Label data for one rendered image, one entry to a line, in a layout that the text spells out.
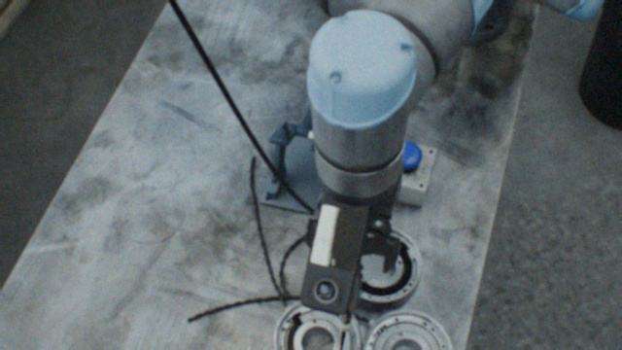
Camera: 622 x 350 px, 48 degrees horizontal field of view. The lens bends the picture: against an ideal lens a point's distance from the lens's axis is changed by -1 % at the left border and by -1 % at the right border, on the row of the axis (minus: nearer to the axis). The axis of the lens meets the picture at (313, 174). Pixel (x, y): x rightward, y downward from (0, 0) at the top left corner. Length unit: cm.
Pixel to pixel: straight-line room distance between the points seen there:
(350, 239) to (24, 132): 168
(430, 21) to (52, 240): 66
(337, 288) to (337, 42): 24
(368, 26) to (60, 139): 172
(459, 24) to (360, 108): 12
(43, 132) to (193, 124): 117
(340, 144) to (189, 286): 46
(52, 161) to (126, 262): 117
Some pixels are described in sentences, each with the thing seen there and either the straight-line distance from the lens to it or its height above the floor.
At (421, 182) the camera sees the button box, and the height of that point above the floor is 85.
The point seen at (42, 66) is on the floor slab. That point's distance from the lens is 236.
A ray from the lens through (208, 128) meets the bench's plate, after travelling 106.
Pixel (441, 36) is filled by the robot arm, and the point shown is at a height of 125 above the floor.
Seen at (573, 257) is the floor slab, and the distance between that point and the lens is 190.
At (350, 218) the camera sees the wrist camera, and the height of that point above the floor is 110.
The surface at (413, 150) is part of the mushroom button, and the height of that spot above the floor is 87.
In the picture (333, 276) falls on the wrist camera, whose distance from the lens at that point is 63.
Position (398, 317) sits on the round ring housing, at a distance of 88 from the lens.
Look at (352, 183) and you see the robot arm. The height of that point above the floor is 116.
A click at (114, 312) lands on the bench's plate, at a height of 80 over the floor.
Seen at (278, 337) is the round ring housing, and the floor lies 83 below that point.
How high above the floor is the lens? 165
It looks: 59 degrees down
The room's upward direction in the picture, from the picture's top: 5 degrees counter-clockwise
